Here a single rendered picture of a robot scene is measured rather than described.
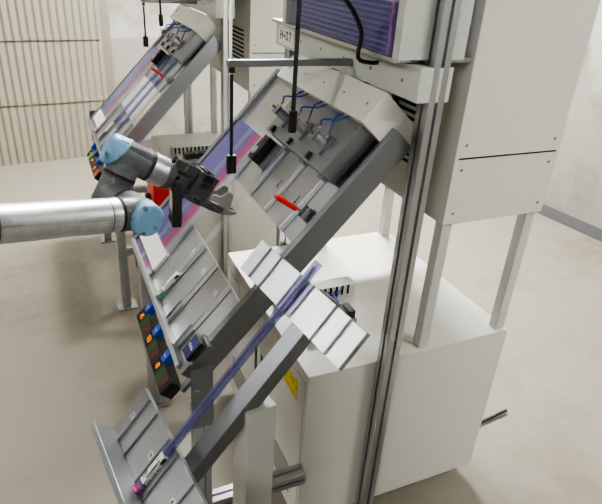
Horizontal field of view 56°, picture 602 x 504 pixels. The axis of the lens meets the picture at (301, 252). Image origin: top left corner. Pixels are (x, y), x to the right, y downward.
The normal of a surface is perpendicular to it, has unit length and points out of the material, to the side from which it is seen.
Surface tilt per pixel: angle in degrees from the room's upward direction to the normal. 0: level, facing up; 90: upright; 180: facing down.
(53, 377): 0
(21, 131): 90
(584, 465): 0
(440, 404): 90
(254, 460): 90
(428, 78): 90
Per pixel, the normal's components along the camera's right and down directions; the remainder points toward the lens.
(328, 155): -0.64, -0.49
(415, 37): 0.39, 0.45
